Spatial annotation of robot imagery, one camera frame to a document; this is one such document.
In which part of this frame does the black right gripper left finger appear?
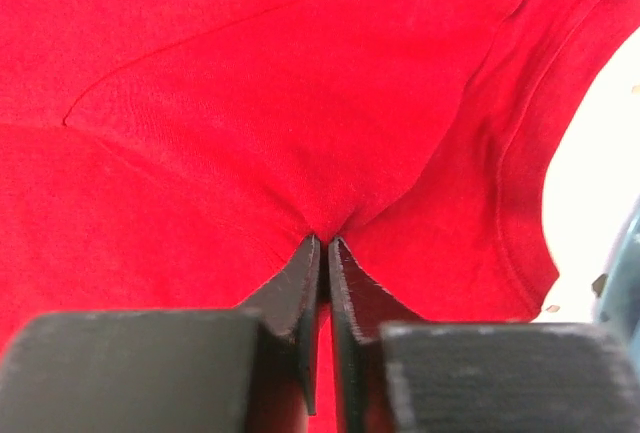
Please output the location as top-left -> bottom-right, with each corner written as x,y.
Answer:
1,237 -> 321,433

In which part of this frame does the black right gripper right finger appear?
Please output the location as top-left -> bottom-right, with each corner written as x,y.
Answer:
328,239 -> 639,432

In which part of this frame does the red t shirt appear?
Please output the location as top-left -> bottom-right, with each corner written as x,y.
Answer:
1,0 -> 639,432

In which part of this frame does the blue plastic basket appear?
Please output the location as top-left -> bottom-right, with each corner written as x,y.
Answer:
595,201 -> 639,338

